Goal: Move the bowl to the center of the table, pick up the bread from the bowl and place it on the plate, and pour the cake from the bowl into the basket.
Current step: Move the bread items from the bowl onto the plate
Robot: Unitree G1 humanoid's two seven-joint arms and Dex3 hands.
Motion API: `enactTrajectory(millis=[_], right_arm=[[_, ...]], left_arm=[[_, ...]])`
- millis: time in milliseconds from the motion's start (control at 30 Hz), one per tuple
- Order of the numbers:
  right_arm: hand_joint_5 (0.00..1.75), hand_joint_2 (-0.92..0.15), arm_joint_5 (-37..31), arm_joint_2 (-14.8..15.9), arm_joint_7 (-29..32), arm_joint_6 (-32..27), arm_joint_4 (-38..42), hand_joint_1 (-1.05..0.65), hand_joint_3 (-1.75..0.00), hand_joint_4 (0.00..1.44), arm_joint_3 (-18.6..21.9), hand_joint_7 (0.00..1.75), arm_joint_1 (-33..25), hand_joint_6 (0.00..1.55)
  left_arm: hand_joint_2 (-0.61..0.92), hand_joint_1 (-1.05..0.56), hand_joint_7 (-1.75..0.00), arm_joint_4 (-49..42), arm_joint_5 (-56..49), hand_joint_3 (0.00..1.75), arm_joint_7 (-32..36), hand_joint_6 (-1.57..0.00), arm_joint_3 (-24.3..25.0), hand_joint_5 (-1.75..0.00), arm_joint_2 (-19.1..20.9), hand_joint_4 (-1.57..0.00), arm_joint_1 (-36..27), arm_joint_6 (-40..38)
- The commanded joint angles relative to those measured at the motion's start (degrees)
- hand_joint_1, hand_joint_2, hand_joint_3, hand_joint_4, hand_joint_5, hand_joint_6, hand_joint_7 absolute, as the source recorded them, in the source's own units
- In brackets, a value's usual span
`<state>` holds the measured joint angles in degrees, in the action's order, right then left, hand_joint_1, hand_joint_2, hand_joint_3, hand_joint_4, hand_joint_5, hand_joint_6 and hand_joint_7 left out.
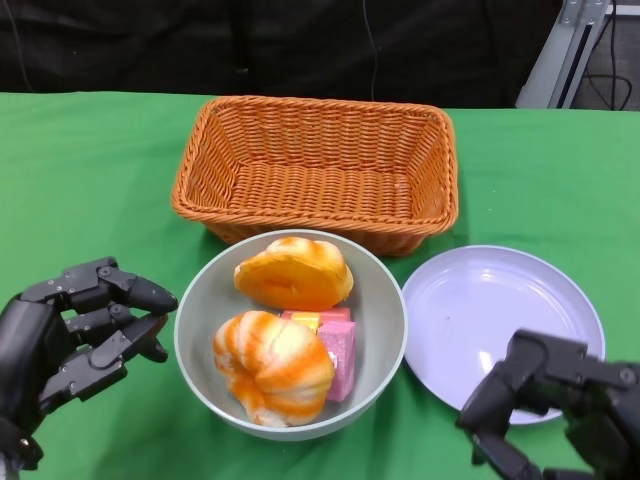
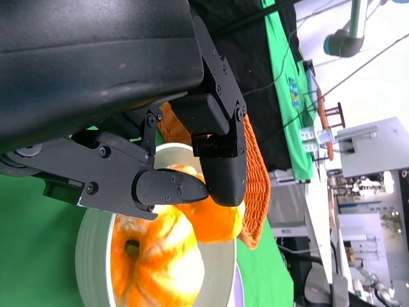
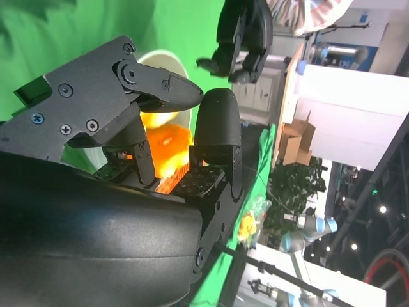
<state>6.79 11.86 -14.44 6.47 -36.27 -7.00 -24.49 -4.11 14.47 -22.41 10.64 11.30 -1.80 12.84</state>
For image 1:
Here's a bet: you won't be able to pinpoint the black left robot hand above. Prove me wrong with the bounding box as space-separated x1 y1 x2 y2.
0 256 180 436

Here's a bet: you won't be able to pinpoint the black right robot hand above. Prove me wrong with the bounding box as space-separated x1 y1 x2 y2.
455 328 640 480

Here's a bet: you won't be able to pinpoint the grey-green bowl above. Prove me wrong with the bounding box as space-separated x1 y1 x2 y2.
173 228 409 442

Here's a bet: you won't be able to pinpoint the orange white striped bread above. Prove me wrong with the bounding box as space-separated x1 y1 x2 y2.
213 309 336 429

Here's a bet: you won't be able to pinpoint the golden orange ring bread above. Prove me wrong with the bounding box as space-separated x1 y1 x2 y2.
233 236 355 312

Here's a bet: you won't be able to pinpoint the lavender round plate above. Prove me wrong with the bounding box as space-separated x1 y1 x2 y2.
402 244 606 427

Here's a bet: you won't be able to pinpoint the pink cake slice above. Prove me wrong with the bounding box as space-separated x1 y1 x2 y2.
317 320 358 404

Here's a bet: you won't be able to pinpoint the yellow cake slice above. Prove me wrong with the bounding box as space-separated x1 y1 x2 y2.
289 310 321 334

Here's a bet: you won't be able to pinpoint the orange wicker basket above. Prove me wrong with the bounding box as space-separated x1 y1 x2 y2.
170 94 460 257

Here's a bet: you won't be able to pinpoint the green tablecloth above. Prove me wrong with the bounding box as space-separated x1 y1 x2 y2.
0 90 640 480

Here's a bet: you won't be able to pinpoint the black backdrop curtain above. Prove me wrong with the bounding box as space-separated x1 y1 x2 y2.
0 0 566 109

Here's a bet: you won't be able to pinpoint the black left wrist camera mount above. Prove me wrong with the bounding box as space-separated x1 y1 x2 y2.
0 417 45 471

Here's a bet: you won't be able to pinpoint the grey aluminium frame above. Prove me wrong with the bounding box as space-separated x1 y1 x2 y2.
514 0 614 109

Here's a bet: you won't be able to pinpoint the black looped floor cables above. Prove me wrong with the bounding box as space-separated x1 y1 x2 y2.
582 9 640 109

